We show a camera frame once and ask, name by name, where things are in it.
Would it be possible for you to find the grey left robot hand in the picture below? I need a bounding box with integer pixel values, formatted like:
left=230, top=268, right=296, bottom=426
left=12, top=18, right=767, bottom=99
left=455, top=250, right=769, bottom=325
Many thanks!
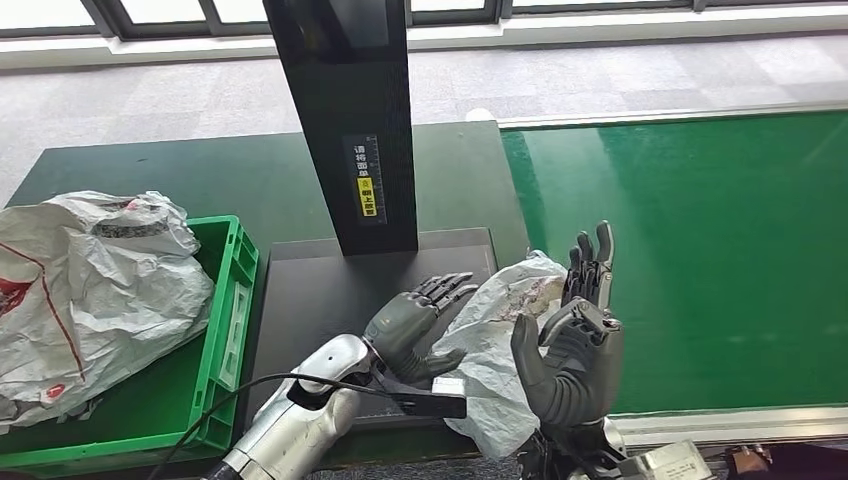
left=362, top=271, right=480, bottom=386

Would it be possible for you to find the wide aluminium conveyor rail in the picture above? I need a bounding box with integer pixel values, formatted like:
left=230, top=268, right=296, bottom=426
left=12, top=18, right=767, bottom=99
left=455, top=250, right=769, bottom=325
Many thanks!
left=609, top=405, right=848, bottom=448

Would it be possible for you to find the plain grey parcel bag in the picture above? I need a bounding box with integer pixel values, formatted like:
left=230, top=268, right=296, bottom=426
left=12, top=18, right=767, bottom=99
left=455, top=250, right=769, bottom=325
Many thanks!
left=430, top=250, right=571, bottom=460

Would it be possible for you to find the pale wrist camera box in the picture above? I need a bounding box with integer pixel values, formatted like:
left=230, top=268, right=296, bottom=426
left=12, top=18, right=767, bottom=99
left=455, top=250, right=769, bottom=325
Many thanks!
left=619, top=440, right=713, bottom=480
left=430, top=376, right=468, bottom=399

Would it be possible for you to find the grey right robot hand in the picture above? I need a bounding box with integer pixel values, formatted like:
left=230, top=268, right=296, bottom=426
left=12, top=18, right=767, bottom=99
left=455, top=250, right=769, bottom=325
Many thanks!
left=510, top=220, right=625, bottom=429

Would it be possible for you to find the black scanner column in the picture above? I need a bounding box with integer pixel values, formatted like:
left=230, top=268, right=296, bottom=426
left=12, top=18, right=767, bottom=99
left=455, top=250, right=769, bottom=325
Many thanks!
left=262, top=0, right=420, bottom=258

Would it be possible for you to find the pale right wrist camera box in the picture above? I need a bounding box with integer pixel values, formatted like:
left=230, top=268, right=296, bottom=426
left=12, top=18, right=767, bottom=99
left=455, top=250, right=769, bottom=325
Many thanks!
left=619, top=440, right=713, bottom=480

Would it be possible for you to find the black yellow label sticker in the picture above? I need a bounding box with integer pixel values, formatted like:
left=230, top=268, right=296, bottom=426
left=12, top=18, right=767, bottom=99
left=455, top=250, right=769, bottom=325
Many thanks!
left=342, top=134, right=388, bottom=227

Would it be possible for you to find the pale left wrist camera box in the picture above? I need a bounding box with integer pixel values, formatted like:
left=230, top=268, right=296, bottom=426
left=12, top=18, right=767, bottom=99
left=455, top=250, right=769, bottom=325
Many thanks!
left=430, top=376, right=468, bottom=399

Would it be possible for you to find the grey bag red logo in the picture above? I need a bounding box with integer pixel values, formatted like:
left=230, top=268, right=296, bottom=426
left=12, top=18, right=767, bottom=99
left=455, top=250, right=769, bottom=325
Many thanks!
left=0, top=190, right=215, bottom=425

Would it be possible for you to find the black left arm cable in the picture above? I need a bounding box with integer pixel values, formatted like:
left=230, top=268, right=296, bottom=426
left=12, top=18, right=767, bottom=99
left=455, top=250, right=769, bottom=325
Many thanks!
left=145, top=372, right=372, bottom=480

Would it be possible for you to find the dark green table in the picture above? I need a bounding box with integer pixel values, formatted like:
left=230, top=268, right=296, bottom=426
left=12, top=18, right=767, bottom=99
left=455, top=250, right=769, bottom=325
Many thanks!
left=6, top=121, right=531, bottom=465

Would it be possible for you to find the white window sill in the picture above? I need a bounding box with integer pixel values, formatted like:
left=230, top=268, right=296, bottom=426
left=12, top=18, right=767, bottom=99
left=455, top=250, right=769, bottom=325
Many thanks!
left=0, top=6, right=848, bottom=71

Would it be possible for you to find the thin aluminium conveyor rail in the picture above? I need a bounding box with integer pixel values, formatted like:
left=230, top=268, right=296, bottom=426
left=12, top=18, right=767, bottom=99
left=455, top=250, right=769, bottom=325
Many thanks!
left=496, top=99, right=848, bottom=130

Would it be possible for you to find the dark window frame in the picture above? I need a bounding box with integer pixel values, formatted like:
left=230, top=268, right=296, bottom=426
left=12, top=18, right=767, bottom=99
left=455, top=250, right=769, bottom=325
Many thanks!
left=0, top=0, right=848, bottom=38

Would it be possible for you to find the green plastic crate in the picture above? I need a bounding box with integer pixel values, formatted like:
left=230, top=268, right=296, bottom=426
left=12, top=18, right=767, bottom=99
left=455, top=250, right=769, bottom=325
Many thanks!
left=0, top=215, right=261, bottom=473

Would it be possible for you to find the clear crate label pocket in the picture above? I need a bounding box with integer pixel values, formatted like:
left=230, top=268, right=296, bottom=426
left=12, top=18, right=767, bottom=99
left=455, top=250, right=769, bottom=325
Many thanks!
left=218, top=283, right=252, bottom=391

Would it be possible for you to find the brown mechanical part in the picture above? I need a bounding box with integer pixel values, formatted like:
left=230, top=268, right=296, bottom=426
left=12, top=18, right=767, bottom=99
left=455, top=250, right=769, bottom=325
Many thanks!
left=725, top=445, right=773, bottom=476

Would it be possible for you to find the black scanner base platform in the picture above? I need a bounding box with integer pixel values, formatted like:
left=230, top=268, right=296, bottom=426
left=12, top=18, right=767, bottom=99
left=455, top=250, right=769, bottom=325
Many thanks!
left=245, top=227, right=498, bottom=425

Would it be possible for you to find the green conveyor belt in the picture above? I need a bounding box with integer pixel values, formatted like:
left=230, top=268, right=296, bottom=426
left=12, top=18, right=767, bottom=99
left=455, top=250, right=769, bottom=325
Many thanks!
left=500, top=109, right=848, bottom=415

